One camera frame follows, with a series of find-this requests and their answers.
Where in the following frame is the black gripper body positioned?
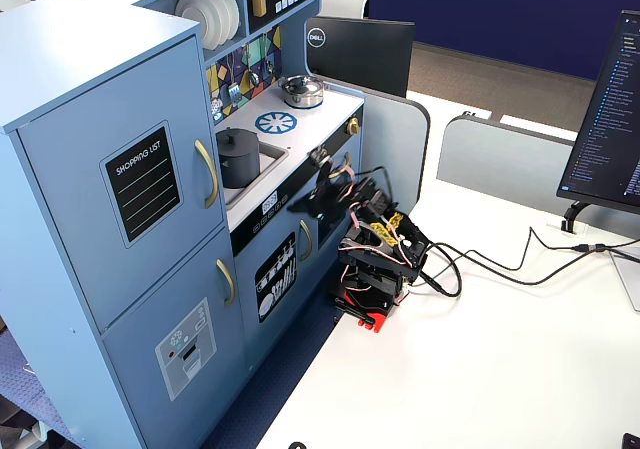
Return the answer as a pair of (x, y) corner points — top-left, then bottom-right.
(322, 176), (376, 215)

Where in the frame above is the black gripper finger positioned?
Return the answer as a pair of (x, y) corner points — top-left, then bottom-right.
(314, 161), (335, 193)
(287, 188), (330, 219)

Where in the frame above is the dark gray pot lid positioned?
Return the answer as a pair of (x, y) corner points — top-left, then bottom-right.
(216, 127), (262, 159)

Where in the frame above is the red black arm base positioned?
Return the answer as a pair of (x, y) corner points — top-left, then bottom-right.
(344, 286), (412, 334)

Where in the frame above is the glass lid black knob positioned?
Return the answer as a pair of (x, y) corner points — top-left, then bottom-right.
(277, 74), (325, 98)

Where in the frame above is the narrow gray desk divider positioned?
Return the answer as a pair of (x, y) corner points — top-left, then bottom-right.
(360, 88), (432, 220)

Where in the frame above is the steel toy pot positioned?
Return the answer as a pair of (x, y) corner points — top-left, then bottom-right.
(282, 86), (326, 111)

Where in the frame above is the gray toy pot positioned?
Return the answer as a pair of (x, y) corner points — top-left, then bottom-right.
(217, 141), (262, 190)

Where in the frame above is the black table clamp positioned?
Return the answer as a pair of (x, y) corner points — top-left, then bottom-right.
(327, 291), (376, 329)

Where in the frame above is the metal toy ladle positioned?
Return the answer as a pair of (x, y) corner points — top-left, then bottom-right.
(248, 43), (261, 88)

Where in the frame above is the metal toy spatula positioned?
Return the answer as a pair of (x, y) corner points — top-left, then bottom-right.
(225, 58), (242, 106)

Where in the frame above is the black Dell monitor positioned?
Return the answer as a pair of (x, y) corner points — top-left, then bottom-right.
(303, 16), (416, 99)

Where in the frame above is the wide gray desk divider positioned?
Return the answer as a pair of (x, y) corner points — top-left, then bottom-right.
(436, 113), (640, 243)

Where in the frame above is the white chair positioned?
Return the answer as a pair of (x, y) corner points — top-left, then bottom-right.
(319, 0), (369, 20)

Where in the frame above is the white toy plate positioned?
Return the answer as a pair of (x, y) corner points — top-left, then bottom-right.
(194, 0), (233, 45)
(173, 0), (224, 50)
(202, 0), (242, 38)

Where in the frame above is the light blue toy kitchen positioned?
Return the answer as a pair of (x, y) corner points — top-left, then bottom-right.
(0, 0), (366, 449)

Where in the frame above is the monitor showing dark screen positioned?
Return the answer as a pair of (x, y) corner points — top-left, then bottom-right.
(556, 9), (640, 215)

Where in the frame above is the gray metal stand plate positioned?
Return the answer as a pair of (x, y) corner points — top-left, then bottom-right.
(608, 248), (640, 313)

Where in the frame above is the small wrist camera board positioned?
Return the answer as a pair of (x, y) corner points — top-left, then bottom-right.
(307, 146), (332, 169)

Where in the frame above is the gold oven door handle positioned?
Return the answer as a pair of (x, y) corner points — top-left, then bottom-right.
(327, 151), (354, 180)

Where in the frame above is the gold dishwasher door handle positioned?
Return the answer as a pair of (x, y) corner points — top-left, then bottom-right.
(298, 218), (314, 262)

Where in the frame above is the long gold fridge handle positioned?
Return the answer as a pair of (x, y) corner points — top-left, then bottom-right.
(193, 138), (220, 210)

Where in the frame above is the short gold freezer handle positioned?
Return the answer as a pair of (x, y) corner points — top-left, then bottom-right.
(215, 258), (237, 308)

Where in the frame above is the black looped cable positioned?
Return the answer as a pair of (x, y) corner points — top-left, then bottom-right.
(414, 241), (640, 299)

